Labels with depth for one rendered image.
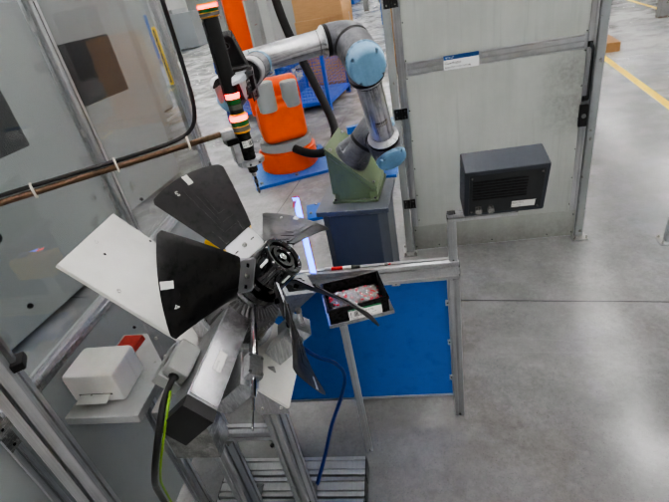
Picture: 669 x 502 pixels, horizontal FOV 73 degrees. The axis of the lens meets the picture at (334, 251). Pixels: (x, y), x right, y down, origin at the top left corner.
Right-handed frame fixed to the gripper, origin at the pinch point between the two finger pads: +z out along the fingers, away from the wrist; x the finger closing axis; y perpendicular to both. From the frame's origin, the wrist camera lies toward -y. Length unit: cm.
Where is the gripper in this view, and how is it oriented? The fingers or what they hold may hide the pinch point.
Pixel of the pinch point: (223, 81)
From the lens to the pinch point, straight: 112.8
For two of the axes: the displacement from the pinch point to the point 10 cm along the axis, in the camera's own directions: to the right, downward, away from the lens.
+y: 1.7, 8.4, 5.1
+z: -0.9, 5.3, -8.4
